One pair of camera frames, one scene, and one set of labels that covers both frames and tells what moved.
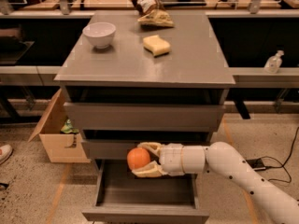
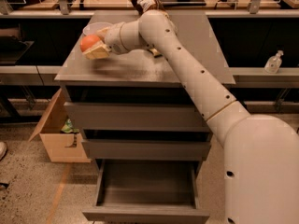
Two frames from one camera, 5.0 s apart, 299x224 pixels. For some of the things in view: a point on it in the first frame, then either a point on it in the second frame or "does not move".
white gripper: (171, 159) → (114, 39)
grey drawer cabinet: (132, 77) does not move
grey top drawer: (96, 117) does not move
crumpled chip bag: (147, 5) does not move
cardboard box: (62, 147) does not move
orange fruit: (137, 157) → (88, 41)
